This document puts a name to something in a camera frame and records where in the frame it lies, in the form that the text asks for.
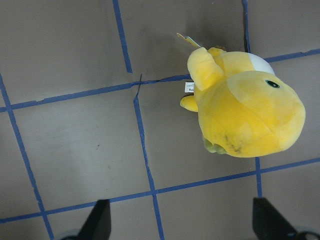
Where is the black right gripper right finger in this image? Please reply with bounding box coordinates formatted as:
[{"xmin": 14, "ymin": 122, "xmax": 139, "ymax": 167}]
[{"xmin": 252, "ymin": 197, "xmax": 298, "ymax": 240}]

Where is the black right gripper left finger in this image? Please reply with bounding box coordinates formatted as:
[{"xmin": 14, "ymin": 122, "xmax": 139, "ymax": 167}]
[{"xmin": 77, "ymin": 199, "xmax": 111, "ymax": 240}]

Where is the yellow plush dinosaur toy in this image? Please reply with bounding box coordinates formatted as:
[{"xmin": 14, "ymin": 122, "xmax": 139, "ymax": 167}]
[{"xmin": 180, "ymin": 36, "xmax": 306, "ymax": 158}]

